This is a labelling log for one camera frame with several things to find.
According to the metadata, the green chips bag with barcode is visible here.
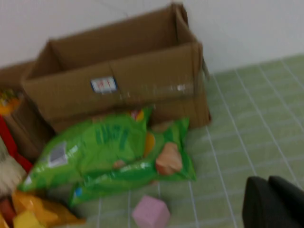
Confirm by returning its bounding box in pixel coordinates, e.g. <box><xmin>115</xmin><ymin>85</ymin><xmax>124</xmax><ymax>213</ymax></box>
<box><xmin>18</xmin><ymin>106</ymin><xmax>154</xmax><ymax>193</ymax></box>

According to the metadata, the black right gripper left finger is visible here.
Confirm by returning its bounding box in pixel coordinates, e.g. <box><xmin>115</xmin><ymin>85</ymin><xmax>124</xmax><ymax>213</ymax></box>
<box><xmin>242</xmin><ymin>177</ymin><xmax>293</xmax><ymax>228</ymax></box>

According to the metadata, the yellow snack packet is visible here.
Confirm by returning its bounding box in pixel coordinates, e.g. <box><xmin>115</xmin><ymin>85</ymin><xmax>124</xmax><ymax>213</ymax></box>
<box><xmin>11</xmin><ymin>190</ymin><xmax>86</xmax><ymax>226</ymax></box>

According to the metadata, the cardboard box with F2 print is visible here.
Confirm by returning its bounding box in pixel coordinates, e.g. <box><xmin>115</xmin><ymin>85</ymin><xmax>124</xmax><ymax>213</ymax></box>
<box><xmin>0</xmin><ymin>60</ymin><xmax>57</xmax><ymax>162</ymax></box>

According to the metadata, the red shrimp chips bag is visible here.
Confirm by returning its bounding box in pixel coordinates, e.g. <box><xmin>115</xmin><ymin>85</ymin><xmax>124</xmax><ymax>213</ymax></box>
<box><xmin>0</xmin><ymin>114</ymin><xmax>34</xmax><ymax>198</ymax></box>

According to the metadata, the orange yellow chips bag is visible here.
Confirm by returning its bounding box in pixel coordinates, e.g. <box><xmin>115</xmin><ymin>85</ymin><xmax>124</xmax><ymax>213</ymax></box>
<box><xmin>0</xmin><ymin>87</ymin><xmax>23</xmax><ymax>114</ymax></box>

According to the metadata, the taped cardboard box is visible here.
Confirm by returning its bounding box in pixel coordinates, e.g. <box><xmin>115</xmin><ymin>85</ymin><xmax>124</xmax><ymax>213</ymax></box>
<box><xmin>21</xmin><ymin>3</ymin><xmax>212</xmax><ymax>133</ymax></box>

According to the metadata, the pink foam cube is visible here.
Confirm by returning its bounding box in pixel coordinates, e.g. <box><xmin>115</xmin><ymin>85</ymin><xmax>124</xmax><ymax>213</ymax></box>
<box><xmin>132</xmin><ymin>195</ymin><xmax>171</xmax><ymax>228</ymax></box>

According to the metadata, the green checked tablecloth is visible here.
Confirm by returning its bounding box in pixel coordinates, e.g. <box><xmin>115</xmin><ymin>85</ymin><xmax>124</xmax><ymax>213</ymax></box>
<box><xmin>0</xmin><ymin>54</ymin><xmax>304</xmax><ymax>228</ymax></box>

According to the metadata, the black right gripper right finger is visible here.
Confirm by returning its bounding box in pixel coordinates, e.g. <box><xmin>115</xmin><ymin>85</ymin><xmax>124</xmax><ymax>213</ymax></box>
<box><xmin>269</xmin><ymin>175</ymin><xmax>304</xmax><ymax>228</ymax></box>

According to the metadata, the yellow foam cube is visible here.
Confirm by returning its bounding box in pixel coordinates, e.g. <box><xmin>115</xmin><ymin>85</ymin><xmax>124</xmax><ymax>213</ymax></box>
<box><xmin>13</xmin><ymin>210</ymin><xmax>46</xmax><ymax>228</ymax></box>

